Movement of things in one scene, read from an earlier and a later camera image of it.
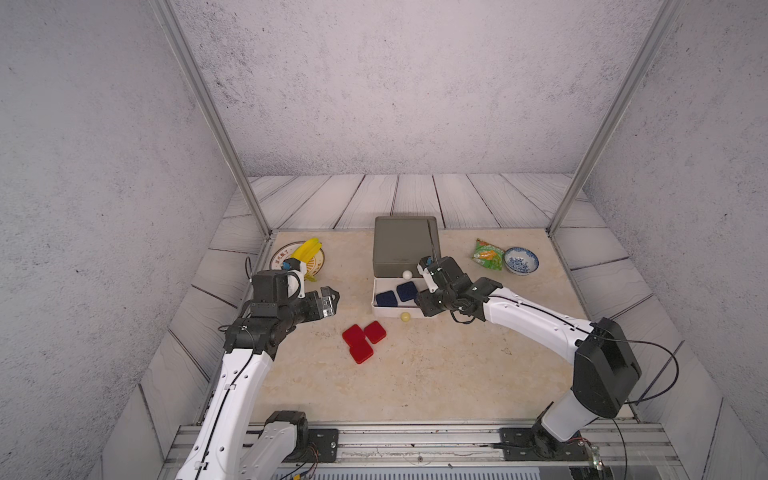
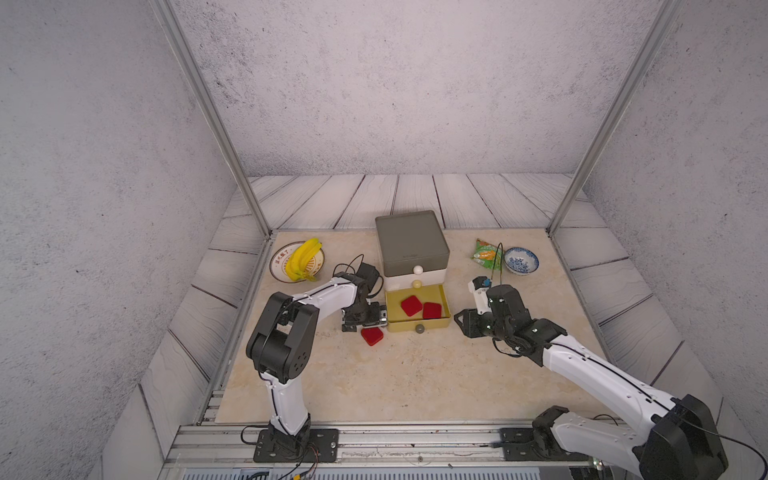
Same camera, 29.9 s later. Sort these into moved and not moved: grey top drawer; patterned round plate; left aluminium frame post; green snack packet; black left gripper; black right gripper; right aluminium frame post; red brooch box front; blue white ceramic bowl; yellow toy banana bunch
Moved: black right gripper; red brooch box front; black left gripper
Not moved: green snack packet; grey top drawer; yellow toy banana bunch; right aluminium frame post; left aluminium frame post; blue white ceramic bowl; patterned round plate
